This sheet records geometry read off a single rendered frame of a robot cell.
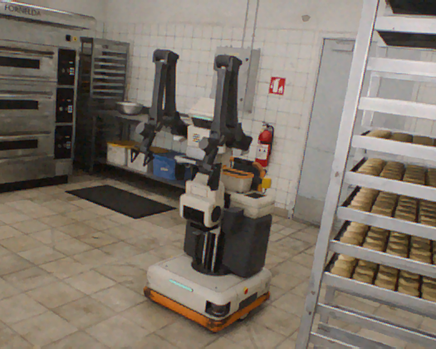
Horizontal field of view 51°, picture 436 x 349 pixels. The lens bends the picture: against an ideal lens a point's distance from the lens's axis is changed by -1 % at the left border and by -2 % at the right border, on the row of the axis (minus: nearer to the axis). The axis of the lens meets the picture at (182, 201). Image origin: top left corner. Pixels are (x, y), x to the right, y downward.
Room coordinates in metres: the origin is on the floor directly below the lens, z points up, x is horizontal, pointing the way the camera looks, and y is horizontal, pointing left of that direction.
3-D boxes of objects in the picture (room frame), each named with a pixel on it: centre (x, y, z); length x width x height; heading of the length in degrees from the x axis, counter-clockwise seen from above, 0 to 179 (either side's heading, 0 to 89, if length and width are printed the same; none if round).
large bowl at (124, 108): (6.22, 0.85, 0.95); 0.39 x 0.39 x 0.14
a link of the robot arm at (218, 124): (2.37, -0.14, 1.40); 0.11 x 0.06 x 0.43; 54
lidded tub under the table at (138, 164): (6.00, 0.52, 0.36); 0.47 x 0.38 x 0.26; 143
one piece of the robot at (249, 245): (2.94, -0.30, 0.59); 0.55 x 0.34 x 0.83; 53
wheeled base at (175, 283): (2.87, -0.25, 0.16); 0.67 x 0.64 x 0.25; 143
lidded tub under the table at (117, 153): (6.24, 0.84, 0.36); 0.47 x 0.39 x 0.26; 141
